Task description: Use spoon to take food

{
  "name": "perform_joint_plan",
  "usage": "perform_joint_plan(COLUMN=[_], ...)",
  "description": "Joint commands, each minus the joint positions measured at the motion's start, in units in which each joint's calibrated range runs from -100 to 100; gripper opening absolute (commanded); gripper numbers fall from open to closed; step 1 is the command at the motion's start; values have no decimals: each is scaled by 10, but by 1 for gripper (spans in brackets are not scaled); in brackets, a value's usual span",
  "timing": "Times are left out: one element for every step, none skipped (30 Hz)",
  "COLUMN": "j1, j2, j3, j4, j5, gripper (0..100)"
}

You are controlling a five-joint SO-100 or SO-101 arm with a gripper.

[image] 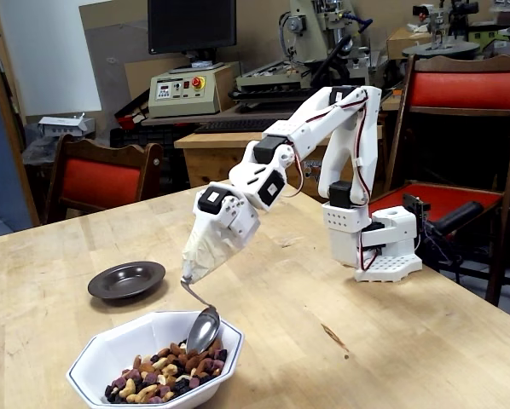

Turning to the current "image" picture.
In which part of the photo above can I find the beige milling machine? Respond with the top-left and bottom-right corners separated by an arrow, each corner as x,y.
229,0 -> 392,112

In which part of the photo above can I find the white small paper box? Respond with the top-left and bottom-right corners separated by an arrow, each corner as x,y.
37,112 -> 96,140

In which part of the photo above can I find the large wooden red chair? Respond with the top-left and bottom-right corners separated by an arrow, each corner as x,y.
382,54 -> 510,307

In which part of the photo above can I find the brown cardboard box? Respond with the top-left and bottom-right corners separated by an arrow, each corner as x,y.
385,26 -> 435,60

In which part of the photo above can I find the large brown cardboard panel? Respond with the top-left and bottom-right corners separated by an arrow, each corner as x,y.
78,0 -> 154,144

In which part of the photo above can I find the black computer monitor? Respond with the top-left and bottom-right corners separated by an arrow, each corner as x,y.
147,0 -> 238,74

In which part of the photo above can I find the black circuit board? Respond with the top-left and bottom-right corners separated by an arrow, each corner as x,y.
402,192 -> 432,221

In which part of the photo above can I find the mixed nuts heap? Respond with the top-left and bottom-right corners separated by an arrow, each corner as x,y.
104,338 -> 229,406

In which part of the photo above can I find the black cylinder handle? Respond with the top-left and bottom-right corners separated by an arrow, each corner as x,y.
433,200 -> 485,236

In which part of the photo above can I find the white octagonal bowl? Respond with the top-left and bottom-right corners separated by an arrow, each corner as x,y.
65,309 -> 245,409

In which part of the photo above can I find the black round table machine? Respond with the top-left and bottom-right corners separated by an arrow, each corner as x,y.
402,2 -> 482,59

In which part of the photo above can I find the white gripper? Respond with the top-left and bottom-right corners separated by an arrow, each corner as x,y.
190,186 -> 261,248

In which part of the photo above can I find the bent metal spoon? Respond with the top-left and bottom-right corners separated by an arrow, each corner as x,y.
180,275 -> 222,355

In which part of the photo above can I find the small wooden red chair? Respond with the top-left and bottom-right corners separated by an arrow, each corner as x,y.
43,133 -> 164,225

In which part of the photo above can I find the red and black case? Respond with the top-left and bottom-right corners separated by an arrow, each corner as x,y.
113,91 -> 152,129

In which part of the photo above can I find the black keyboard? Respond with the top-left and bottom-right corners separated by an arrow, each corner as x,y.
194,118 -> 281,135

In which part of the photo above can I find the grey plastic bag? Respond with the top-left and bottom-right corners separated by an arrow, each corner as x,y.
22,135 -> 61,168

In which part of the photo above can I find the dark brown small plate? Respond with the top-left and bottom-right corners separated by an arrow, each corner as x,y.
87,261 -> 167,301

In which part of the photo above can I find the beige masking tape wrap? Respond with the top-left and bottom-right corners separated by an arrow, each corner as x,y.
181,221 -> 239,283

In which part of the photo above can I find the wooden desk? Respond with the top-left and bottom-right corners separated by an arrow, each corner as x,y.
173,118 -> 392,199

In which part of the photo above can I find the black plastic crate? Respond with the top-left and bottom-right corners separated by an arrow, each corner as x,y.
109,125 -> 196,150

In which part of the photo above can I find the green box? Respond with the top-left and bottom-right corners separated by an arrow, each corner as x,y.
467,23 -> 510,55

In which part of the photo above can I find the beige control box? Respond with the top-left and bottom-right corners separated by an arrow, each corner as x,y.
147,63 -> 235,119

